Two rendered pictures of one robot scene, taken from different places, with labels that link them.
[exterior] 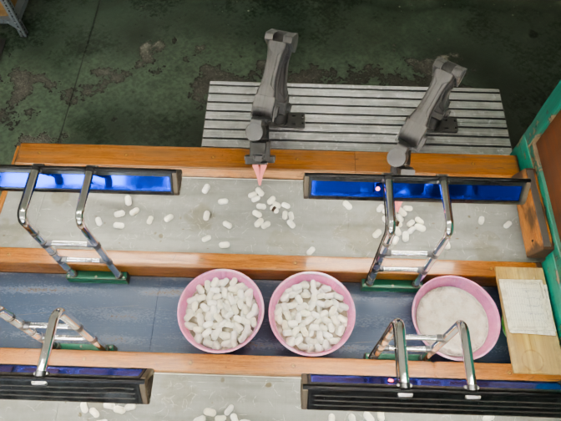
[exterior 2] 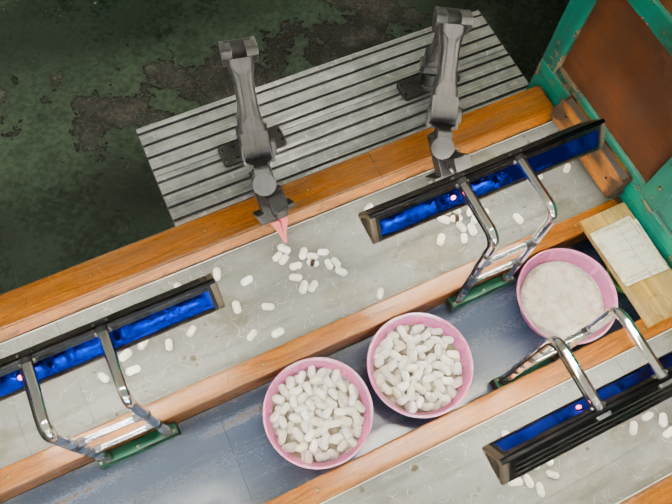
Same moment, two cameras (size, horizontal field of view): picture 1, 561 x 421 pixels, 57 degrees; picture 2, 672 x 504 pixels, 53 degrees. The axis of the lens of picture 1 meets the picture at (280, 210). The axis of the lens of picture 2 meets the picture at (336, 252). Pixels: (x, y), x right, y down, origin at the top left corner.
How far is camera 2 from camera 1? 0.43 m
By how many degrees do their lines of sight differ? 15
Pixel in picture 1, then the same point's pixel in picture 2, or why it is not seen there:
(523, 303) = (624, 249)
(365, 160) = (385, 158)
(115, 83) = not seen: outside the picture
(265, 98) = (254, 135)
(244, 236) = (294, 311)
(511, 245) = (580, 189)
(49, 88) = not seen: outside the picture
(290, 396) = (444, 467)
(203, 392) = not seen: outside the picture
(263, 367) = (401, 452)
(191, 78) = (67, 124)
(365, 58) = (275, 14)
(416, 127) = (446, 102)
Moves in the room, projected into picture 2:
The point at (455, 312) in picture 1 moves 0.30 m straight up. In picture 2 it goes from (562, 290) to (608, 245)
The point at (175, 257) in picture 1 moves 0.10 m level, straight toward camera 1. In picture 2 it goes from (229, 376) to (261, 401)
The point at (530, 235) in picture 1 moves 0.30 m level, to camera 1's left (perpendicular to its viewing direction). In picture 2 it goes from (601, 172) to (509, 215)
